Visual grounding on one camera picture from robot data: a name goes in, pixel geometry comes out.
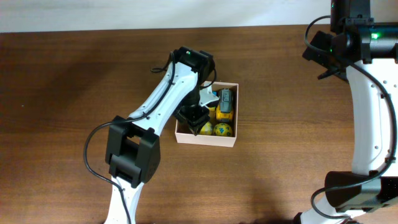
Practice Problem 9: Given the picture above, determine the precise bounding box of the yellow and grey ball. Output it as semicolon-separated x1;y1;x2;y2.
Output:
200;121;214;136

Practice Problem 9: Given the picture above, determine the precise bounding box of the yellow grey mixer truck toy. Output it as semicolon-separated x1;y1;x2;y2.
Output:
216;89;234;123

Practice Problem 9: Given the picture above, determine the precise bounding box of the white cardboard box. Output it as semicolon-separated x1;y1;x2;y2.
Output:
175;82;239;147

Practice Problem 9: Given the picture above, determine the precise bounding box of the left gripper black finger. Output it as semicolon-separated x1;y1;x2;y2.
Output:
173;110;187;124
187;116;209;136

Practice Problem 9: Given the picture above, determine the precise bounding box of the yellow ball with blue letters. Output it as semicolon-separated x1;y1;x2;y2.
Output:
213;123;233;137

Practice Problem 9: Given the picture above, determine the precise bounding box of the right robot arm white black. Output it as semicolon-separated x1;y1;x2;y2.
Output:
294;0;397;224

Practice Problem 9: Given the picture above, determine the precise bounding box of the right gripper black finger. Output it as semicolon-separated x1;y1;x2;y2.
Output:
317;68;348;82
302;31;339;70

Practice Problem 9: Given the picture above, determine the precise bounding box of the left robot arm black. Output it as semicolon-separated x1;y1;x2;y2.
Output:
105;47;218;224

